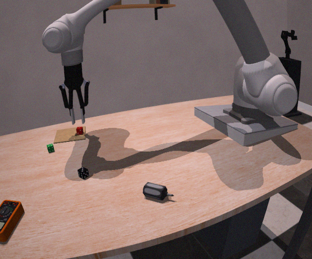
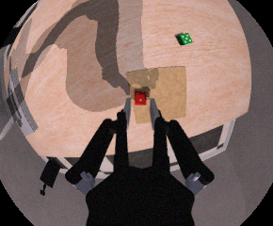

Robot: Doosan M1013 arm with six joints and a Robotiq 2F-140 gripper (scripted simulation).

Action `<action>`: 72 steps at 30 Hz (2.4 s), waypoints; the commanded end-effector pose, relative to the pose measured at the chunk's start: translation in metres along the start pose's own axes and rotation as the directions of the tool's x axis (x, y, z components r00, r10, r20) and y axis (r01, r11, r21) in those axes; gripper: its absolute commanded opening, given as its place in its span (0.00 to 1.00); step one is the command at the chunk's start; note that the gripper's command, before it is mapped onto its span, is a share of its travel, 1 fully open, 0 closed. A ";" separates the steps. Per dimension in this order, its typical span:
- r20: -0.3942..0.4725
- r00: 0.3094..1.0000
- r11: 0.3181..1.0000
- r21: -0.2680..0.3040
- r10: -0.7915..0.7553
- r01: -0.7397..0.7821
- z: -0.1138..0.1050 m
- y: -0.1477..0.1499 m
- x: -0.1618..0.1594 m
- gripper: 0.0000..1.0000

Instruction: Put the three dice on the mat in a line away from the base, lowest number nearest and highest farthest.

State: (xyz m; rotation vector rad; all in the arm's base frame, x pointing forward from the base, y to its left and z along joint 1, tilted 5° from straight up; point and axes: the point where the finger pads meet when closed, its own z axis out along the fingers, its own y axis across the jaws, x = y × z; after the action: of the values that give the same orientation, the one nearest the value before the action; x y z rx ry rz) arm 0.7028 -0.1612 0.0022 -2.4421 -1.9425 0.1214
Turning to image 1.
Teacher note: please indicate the orange digital multimeter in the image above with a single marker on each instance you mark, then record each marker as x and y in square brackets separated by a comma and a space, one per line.
[10, 213]

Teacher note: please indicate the green die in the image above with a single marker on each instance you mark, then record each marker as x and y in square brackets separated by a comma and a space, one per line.
[50, 148]

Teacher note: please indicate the red die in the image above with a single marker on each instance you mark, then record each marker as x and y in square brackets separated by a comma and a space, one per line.
[79, 130]

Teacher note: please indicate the tan mat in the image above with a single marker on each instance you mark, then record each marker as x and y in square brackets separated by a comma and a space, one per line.
[69, 134]

